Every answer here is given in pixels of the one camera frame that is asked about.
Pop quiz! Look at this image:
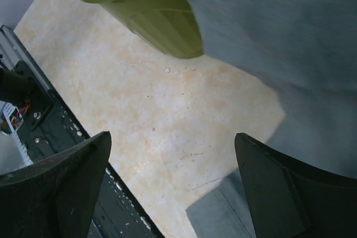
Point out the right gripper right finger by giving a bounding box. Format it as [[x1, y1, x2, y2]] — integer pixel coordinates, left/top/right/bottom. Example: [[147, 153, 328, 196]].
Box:
[[235, 133, 356, 237]]

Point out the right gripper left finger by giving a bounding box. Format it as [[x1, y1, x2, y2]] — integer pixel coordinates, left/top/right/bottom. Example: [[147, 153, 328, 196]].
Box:
[[1, 132, 112, 237]]

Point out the grey shirt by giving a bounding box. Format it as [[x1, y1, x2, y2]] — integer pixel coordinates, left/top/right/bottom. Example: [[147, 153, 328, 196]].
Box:
[[186, 0, 356, 237]]

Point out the green plastic basket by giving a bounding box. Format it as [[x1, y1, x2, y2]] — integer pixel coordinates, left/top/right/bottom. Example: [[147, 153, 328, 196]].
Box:
[[81, 0, 204, 59]]

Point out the white cable duct strip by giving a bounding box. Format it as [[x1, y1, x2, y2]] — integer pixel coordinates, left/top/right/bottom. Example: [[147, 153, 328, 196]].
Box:
[[1, 103, 33, 166]]

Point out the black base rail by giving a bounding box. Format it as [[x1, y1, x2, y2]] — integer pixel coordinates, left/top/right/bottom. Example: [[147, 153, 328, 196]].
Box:
[[13, 60, 163, 237]]

